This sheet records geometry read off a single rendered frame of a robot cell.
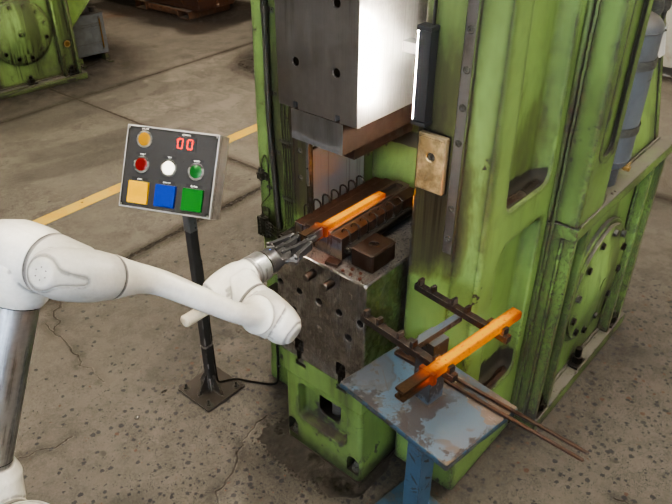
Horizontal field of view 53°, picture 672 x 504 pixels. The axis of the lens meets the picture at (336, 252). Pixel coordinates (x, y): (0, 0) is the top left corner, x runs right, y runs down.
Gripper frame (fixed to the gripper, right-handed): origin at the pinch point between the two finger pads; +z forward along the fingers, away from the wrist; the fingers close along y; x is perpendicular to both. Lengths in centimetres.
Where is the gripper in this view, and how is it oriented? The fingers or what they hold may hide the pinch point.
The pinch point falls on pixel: (311, 234)
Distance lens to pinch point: 207.8
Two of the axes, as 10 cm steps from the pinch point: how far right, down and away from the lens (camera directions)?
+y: 7.6, 3.6, -5.5
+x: -0.1, -8.3, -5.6
